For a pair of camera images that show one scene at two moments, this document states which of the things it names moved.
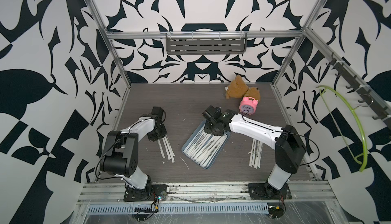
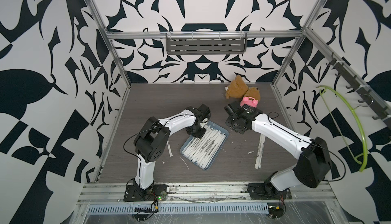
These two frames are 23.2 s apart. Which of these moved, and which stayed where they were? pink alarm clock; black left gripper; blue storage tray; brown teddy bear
Moved: black left gripper
Stayed: pink alarm clock; blue storage tray; brown teddy bear
